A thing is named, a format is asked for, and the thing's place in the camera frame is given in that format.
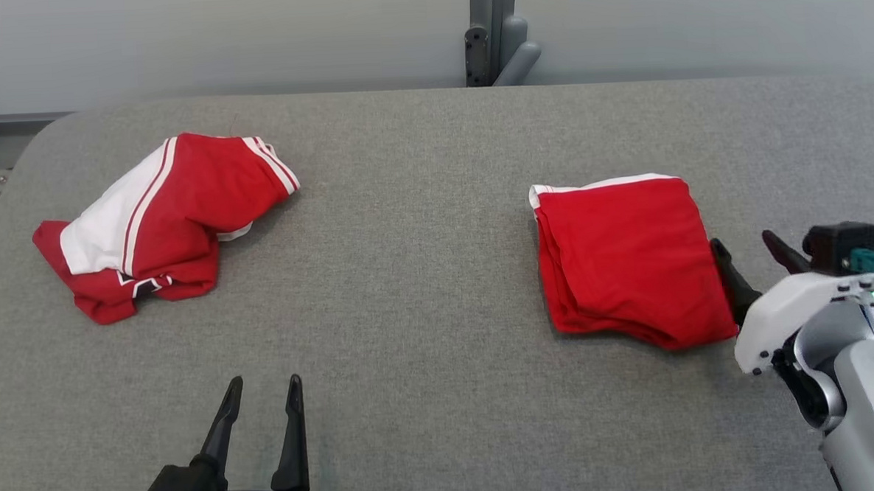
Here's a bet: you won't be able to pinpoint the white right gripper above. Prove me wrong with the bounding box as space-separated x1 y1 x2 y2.
710 225 874 377

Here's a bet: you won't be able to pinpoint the grey metal post black bracket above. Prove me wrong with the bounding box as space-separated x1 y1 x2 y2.
462 0 544 88

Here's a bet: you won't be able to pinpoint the red basketball jersey white sleeves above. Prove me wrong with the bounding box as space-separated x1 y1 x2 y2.
28 128 307 328

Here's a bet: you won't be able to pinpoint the red shorts white waistband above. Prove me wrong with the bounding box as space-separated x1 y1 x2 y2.
528 170 739 357

